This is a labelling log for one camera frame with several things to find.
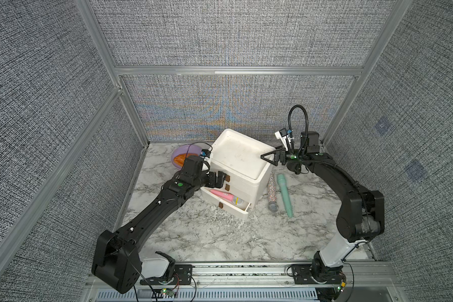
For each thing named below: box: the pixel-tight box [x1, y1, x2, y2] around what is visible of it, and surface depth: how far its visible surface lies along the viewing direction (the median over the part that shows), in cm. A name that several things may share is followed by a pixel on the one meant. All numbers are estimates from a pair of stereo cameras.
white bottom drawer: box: [200, 186, 252, 221], surface depth 89 cm
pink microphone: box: [209, 189, 245, 206], surface depth 92 cm
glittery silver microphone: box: [268, 171, 279, 213], surface depth 94 cm
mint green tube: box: [276, 173, 294, 218], surface depth 96 cm
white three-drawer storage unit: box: [200, 128, 275, 220], surface depth 84 cm
